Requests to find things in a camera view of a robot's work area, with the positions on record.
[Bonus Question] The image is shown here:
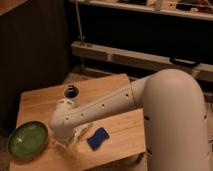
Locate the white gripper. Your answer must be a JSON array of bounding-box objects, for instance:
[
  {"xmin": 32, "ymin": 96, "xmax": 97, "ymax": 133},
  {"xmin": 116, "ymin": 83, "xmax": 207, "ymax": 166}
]
[{"xmin": 53, "ymin": 129, "xmax": 78, "ymax": 155}]

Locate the white plastic bottle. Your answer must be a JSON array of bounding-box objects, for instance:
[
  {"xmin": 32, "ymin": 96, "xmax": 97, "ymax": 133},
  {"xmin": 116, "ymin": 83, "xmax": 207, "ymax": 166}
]
[{"xmin": 69, "ymin": 123, "xmax": 92, "ymax": 146}]

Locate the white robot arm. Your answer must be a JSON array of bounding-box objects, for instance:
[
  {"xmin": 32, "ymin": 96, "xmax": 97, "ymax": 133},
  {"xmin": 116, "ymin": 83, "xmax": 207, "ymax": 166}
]
[{"xmin": 50, "ymin": 69, "xmax": 211, "ymax": 171}]

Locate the orange carrot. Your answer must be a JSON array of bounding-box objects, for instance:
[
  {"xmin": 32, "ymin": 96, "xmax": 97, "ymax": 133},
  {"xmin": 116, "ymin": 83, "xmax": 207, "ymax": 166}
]
[{"xmin": 51, "ymin": 138, "xmax": 57, "ymax": 144}]

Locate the blue sponge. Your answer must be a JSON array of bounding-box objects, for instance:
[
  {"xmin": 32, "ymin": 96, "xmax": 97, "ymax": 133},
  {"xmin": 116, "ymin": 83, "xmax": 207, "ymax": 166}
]
[{"xmin": 87, "ymin": 127, "xmax": 109, "ymax": 151}]

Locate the green bowl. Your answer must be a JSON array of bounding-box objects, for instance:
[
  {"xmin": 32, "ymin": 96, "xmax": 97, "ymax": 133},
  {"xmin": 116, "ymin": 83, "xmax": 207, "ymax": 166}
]
[{"xmin": 7, "ymin": 121, "xmax": 48, "ymax": 160}]

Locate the wooden table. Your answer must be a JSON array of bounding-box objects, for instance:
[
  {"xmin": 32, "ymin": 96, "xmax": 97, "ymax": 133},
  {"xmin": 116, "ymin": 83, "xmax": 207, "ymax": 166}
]
[{"xmin": 9, "ymin": 73, "xmax": 163, "ymax": 171}]

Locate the metal pole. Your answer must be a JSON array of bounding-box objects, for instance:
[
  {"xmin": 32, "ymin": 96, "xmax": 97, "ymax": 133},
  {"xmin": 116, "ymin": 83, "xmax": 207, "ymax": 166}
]
[{"xmin": 74, "ymin": 0, "xmax": 85, "ymax": 44}]

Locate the cluttered shelf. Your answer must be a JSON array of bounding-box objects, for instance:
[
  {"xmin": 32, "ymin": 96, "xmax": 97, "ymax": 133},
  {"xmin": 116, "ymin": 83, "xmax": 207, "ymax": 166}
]
[{"xmin": 69, "ymin": 0, "xmax": 213, "ymax": 21}]

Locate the long grey case with handle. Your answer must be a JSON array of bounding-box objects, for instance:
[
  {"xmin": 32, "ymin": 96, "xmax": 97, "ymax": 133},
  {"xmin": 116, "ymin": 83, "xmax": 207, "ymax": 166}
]
[{"xmin": 71, "ymin": 41, "xmax": 213, "ymax": 82}]

